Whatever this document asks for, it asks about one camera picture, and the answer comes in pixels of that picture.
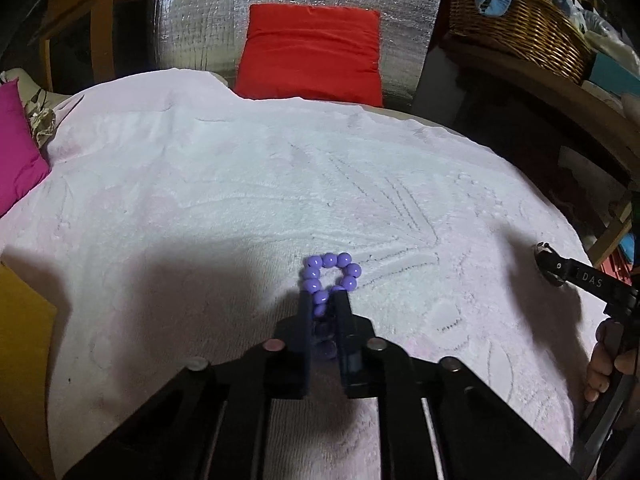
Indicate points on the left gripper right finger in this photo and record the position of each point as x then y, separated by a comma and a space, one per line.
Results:
351, 333

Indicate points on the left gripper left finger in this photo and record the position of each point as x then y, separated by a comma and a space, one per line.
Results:
294, 359

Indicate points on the right hand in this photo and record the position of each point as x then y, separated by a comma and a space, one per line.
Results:
601, 364

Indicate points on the wooden shelf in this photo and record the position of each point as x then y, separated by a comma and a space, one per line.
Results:
531, 118

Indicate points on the pink white bedspread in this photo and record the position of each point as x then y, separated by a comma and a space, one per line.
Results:
176, 216

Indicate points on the orange box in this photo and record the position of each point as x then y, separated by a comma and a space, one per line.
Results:
27, 321

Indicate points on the wicker basket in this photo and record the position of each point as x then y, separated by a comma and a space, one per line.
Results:
532, 30

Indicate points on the red cushion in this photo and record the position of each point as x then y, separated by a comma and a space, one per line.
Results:
322, 53

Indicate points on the magenta cushion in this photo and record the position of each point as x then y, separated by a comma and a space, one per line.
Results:
22, 166

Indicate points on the beige leather couch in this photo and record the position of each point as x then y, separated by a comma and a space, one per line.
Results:
34, 98

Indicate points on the silver foil insulation mat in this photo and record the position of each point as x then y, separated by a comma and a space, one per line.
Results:
210, 35

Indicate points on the wooden chair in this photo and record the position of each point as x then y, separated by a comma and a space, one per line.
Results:
86, 42

